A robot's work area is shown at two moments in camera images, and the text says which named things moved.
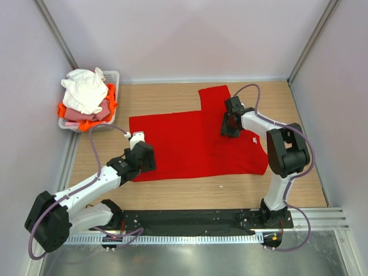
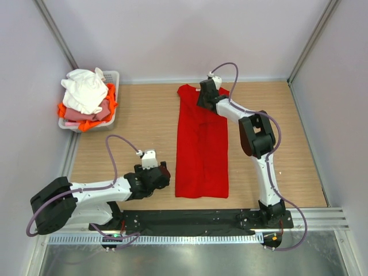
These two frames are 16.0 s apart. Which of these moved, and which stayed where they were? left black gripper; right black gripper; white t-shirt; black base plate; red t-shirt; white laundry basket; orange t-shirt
Moved: right black gripper; left black gripper; red t-shirt
Stayed: orange t-shirt; black base plate; white t-shirt; white laundry basket
